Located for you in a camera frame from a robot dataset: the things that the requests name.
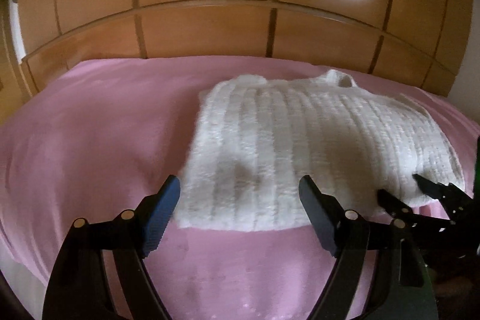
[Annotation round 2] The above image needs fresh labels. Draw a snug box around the wooden wardrobe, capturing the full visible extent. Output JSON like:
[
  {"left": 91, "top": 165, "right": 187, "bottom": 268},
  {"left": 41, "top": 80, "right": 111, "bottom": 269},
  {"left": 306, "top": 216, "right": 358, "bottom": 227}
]
[{"left": 17, "top": 0, "right": 473, "bottom": 96}]

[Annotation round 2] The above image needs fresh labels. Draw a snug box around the white knitted sweater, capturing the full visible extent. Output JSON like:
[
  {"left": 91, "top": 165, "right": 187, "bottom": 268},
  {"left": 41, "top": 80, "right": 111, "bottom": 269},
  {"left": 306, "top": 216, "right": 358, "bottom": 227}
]
[{"left": 174, "top": 70, "right": 465, "bottom": 232}]

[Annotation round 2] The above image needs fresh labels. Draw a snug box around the pink bedspread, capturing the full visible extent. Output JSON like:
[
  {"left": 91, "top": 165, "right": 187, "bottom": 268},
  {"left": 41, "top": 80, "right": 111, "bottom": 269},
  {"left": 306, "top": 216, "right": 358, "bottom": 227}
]
[{"left": 0, "top": 55, "right": 480, "bottom": 320}]

